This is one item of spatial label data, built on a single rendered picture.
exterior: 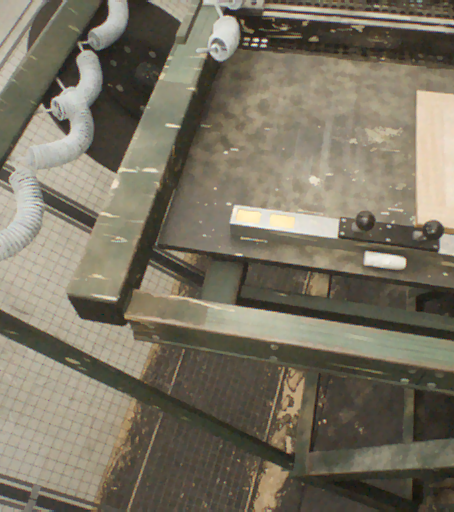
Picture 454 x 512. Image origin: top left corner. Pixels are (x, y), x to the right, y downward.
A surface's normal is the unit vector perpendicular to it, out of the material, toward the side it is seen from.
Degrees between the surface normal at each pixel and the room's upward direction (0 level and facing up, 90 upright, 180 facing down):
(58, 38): 90
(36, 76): 90
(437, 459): 0
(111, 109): 90
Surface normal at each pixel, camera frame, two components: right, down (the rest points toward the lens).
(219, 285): -0.04, -0.56
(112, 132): 0.57, -0.35
